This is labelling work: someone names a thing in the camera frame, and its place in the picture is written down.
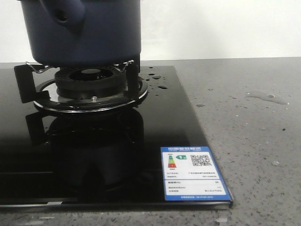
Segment black pot support grate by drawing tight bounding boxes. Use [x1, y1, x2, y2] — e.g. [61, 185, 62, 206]
[14, 60, 148, 113]

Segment blue energy label sticker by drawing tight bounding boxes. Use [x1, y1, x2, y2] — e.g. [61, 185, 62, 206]
[160, 146, 231, 201]

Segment dark blue cooking pot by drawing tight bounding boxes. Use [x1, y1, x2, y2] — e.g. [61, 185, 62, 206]
[21, 0, 141, 67]

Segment black glass gas stove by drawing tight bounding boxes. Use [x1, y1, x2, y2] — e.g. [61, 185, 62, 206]
[0, 66, 233, 210]

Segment black gas burner head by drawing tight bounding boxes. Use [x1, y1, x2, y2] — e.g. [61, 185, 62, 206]
[55, 66, 126, 99]

